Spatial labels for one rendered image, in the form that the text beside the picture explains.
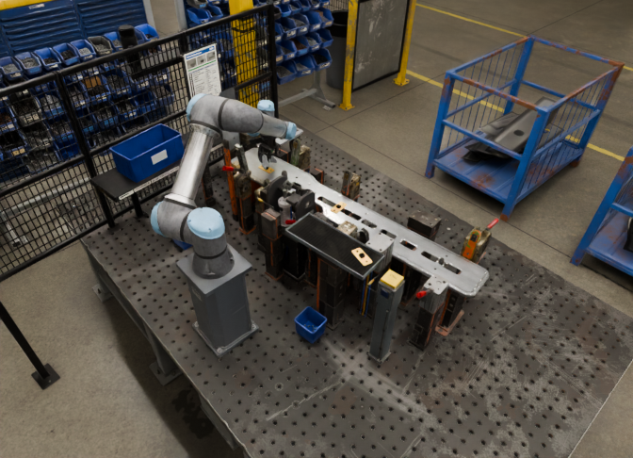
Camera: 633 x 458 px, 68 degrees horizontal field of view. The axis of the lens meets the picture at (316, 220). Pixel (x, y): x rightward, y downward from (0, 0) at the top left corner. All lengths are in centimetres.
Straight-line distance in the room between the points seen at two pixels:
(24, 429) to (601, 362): 272
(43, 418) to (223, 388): 127
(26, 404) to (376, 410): 191
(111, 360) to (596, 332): 248
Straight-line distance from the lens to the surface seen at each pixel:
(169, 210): 170
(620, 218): 409
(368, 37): 506
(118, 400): 287
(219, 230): 162
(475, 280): 195
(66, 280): 355
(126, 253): 253
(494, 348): 215
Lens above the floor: 237
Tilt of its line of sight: 41 degrees down
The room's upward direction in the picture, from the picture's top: 1 degrees clockwise
